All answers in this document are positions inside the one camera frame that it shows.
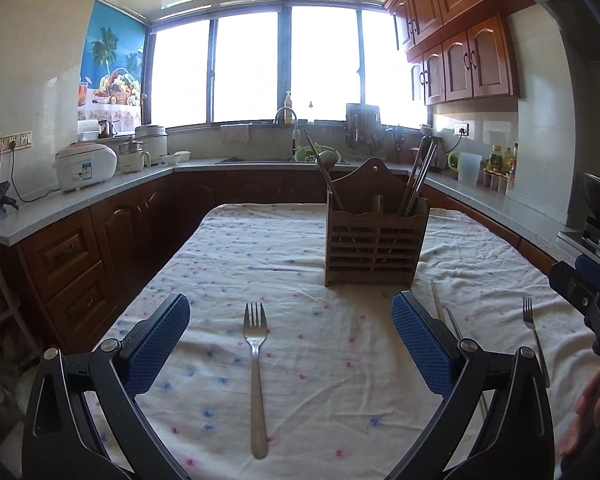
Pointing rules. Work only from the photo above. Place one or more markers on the white box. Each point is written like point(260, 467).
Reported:
point(88, 130)

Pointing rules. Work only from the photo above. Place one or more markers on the white rice cooker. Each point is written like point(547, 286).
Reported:
point(85, 165)

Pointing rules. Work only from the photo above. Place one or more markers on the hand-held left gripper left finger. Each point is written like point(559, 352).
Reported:
point(157, 340)

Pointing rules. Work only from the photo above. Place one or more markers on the white wall socket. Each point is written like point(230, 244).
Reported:
point(461, 128)

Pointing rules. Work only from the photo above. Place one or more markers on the person's right hand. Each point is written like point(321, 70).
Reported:
point(577, 420)

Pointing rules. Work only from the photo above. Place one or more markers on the white floral tablecloth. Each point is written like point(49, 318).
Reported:
point(305, 285)

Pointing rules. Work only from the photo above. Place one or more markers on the white bowl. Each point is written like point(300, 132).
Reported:
point(171, 159)

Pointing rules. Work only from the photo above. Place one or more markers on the white electric kettle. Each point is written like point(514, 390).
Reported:
point(132, 157)

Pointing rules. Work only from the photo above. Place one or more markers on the hanging dish towel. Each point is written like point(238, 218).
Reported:
point(235, 134)

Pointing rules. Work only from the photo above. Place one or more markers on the dish soap bottle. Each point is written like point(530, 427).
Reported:
point(296, 142)

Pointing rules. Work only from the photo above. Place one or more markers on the black glass stove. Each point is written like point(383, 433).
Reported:
point(575, 240)

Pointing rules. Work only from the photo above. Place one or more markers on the metal chopstick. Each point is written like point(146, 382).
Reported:
point(429, 165)
point(455, 325)
point(420, 180)

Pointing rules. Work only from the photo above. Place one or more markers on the metal fork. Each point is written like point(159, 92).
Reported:
point(534, 330)
point(256, 360)

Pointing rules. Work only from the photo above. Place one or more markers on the dark knife rack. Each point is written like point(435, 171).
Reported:
point(362, 122)

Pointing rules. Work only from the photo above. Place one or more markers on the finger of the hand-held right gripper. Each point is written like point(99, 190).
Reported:
point(595, 271)

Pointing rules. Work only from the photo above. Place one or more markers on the wall socket panel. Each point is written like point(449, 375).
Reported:
point(12, 143)

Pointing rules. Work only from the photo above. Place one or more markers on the small black tripod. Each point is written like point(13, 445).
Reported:
point(0, 200)

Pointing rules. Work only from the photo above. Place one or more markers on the chrome kitchen faucet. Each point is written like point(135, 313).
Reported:
point(285, 112)

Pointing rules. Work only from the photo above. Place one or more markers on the wooden slatted utensil holder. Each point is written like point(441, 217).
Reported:
point(375, 260)

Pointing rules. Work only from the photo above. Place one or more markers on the metal ladle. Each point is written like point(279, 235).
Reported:
point(325, 170)

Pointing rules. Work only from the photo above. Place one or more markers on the white storage rack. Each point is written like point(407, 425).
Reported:
point(0, 300)

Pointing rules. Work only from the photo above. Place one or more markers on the beach and fruit poster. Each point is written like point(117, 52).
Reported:
point(112, 60)

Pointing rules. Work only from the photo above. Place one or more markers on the tall white electric pot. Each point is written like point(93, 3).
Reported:
point(152, 140)

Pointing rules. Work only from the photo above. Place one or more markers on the row of spice jars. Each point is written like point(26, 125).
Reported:
point(499, 182)

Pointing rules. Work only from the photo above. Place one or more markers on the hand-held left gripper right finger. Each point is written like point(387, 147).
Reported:
point(420, 340)

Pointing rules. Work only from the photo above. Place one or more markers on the green cup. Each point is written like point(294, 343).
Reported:
point(452, 160)

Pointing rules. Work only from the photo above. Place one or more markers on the translucent measuring jug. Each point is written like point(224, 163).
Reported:
point(469, 167)

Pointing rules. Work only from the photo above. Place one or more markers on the small windowsill bottle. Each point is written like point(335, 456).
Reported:
point(288, 101)

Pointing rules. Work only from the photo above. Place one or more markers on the green colander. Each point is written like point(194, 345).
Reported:
point(307, 155)

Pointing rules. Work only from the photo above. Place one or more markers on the yellow cap sauce bottle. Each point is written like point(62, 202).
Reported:
point(495, 159)

